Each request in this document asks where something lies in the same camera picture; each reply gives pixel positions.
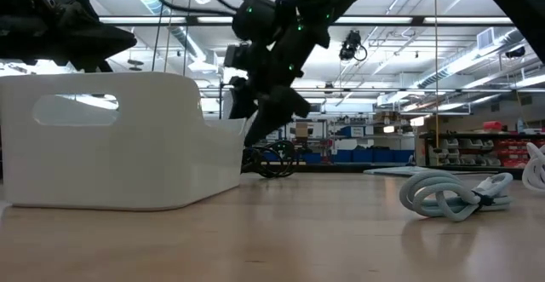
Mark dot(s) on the cardboard box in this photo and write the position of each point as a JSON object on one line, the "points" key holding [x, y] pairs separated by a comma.
{"points": [[302, 130]]}

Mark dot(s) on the black overhead camera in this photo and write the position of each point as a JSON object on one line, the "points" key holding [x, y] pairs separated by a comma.
{"points": [[351, 45]]}

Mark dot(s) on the black shelving unit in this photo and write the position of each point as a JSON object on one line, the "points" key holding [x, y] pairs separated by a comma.
{"points": [[468, 136]]}

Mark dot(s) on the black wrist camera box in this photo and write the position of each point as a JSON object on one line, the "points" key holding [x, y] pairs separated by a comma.
{"points": [[237, 56]]}

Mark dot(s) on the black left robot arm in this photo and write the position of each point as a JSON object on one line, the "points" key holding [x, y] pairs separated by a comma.
{"points": [[21, 13]]}

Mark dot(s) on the red box on shelf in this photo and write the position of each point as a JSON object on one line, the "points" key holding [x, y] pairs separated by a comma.
{"points": [[492, 125]]}

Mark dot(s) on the grey flat mat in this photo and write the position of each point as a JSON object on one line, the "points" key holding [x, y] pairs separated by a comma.
{"points": [[409, 170]]}

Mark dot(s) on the red storage bins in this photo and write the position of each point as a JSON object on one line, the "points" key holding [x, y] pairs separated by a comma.
{"points": [[511, 150]]}

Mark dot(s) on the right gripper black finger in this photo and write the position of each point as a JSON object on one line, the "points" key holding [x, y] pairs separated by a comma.
{"points": [[242, 99], [272, 111]]}

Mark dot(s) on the row of blue storage bins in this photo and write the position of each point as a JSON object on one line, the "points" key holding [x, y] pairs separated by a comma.
{"points": [[370, 156]]}

